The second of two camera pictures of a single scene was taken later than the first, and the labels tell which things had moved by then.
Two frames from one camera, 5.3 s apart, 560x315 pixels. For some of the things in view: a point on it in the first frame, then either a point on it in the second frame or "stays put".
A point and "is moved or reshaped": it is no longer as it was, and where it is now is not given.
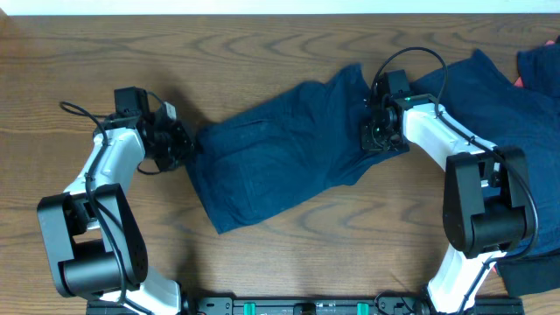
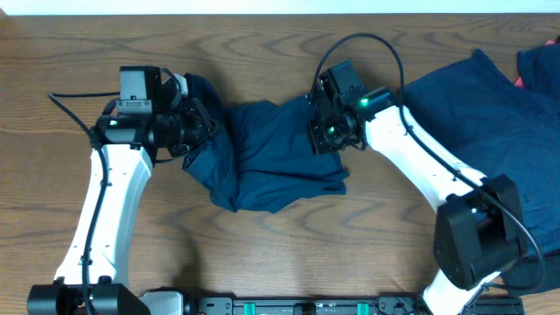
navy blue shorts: [283, 148] is moved or reshaped
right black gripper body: [374, 137] → [330, 135]
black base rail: [336, 304] stays put
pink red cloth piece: [519, 82] stays put
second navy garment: [539, 69] stays put
